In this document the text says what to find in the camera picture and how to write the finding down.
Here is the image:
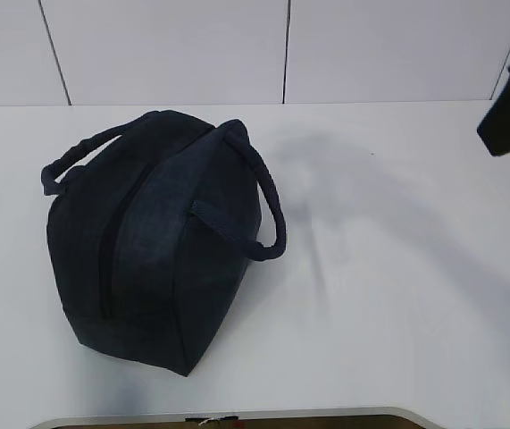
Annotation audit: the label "navy blue lunch bag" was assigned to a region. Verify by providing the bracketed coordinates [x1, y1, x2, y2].
[41, 110, 287, 376]

